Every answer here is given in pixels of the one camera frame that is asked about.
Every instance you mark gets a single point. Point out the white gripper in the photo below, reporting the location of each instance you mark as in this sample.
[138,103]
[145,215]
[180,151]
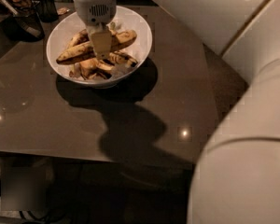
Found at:
[94,9]

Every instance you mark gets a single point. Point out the long top spotted banana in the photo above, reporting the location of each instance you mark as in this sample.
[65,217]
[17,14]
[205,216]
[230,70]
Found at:
[84,51]

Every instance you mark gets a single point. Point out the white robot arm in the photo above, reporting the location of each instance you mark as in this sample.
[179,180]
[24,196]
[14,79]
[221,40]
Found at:
[237,177]

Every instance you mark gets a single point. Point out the curved banana behind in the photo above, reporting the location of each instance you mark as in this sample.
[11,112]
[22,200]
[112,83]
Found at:
[78,38]

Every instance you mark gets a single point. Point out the small banana at right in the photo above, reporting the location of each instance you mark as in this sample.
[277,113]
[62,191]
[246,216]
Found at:
[118,57]

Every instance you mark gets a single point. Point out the brown banana pieces bottom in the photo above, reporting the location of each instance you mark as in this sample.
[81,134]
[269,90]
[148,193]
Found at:
[92,69]

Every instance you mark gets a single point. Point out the white ceramic bowl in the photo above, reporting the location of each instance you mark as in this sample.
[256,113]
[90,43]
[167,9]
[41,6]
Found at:
[125,19]

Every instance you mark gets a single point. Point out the dark glass bowl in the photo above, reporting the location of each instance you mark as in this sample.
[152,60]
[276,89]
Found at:
[25,26]

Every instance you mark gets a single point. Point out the small wrapper on table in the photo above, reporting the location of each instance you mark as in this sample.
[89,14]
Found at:
[63,10]

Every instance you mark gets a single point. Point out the black mesh pen cup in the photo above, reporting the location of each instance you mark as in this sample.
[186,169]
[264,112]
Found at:
[46,10]

